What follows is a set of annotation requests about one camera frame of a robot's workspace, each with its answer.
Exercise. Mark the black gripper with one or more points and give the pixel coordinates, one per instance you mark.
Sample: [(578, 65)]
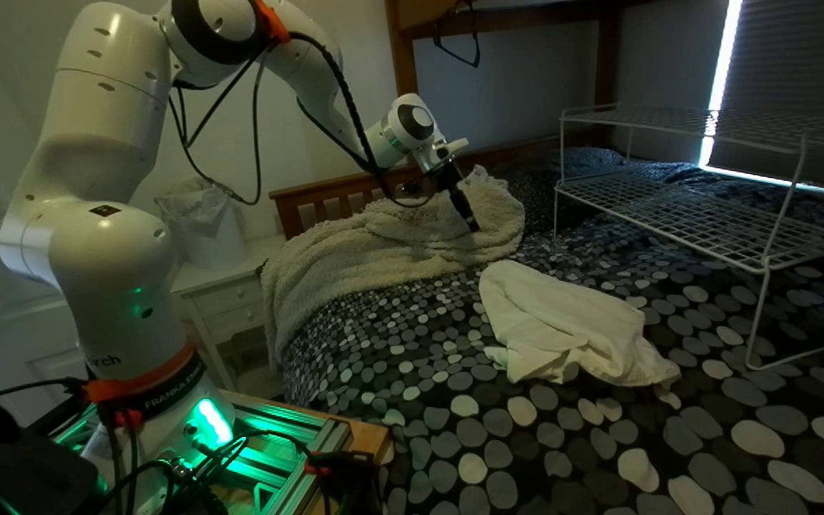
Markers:
[(450, 175)]

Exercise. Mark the white pillow case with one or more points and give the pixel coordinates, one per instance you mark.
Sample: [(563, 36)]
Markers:
[(563, 324)]

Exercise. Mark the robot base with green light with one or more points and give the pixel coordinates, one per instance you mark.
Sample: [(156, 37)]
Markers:
[(240, 448)]

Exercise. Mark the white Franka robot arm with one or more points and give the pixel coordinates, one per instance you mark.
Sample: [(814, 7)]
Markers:
[(106, 189)]

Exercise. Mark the dark blue pillow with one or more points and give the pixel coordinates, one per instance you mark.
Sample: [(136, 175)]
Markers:
[(621, 165)]

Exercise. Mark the cream knitted blanket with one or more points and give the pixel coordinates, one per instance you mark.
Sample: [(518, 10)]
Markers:
[(372, 252)]

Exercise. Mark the black clothes hanger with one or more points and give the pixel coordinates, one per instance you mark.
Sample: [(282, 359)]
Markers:
[(459, 50)]

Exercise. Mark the black dotted bedspread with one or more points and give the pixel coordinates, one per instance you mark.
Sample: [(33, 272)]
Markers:
[(545, 448)]

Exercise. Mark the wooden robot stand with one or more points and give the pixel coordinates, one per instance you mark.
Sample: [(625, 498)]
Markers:
[(365, 448)]

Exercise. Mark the white nightstand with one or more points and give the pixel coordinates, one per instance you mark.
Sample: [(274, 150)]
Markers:
[(226, 303)]

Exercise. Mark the grey window blind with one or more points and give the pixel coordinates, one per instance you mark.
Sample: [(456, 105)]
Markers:
[(802, 87)]

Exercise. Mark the wooden bunk bed frame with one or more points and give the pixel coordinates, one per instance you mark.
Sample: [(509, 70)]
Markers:
[(335, 202)]

